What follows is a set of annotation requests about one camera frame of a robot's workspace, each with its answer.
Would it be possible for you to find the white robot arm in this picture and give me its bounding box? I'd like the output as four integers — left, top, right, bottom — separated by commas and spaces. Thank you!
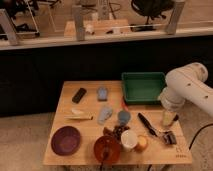
158, 62, 213, 126

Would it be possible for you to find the black metal clip tool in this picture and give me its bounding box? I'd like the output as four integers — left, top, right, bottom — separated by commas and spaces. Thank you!
159, 131, 177, 145

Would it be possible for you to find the yellow-red apple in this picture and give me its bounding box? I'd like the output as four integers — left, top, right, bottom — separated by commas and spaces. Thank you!
135, 135, 148, 152

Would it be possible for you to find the green plastic tray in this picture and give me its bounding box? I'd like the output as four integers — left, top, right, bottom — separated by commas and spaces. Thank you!
121, 72, 166, 105

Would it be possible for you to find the white cup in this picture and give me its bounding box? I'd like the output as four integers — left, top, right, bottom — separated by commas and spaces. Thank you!
121, 130, 138, 151

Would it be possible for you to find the grey-blue cloth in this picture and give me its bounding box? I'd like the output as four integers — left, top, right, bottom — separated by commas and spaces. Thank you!
98, 106, 113, 124

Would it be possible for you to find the red-brown bowl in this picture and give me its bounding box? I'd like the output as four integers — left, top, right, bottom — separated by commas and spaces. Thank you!
93, 136, 121, 165

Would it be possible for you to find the wooden table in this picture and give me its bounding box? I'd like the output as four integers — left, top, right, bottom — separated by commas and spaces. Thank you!
43, 81, 192, 166

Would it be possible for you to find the black remote control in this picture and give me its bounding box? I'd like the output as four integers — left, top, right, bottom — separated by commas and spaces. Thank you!
72, 88, 87, 103

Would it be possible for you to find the cream wooden spatula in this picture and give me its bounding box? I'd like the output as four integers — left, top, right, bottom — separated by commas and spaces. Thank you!
66, 108, 93, 120

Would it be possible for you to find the purple plate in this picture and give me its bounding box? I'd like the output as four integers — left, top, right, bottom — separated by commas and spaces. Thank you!
51, 126, 81, 156

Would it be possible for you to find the black office chair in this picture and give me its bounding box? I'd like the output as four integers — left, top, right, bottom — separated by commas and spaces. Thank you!
131, 0, 174, 25

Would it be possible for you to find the black handled knife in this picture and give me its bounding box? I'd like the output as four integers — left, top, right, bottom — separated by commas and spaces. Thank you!
138, 113, 157, 137

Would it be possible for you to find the black cable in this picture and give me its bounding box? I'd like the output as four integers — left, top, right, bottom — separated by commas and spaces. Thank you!
188, 123, 213, 151

